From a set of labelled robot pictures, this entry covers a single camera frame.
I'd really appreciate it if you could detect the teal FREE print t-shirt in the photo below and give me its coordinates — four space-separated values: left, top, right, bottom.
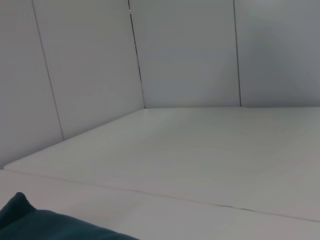
0 191 141 240

